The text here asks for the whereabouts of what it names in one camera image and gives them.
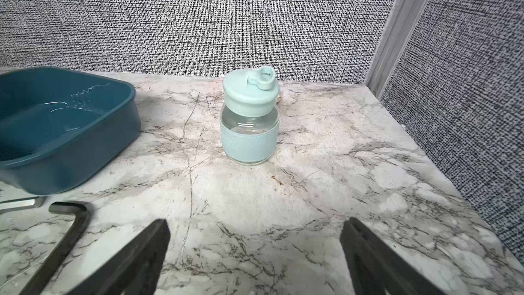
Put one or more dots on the mint green glass bottle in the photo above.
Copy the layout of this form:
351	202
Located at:
249	118

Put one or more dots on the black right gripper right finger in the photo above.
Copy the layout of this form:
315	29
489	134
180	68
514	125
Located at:
375	268

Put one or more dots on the teal plastic storage box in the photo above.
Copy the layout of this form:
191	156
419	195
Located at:
60	127

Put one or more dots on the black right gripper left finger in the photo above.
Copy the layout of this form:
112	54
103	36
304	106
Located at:
135	269

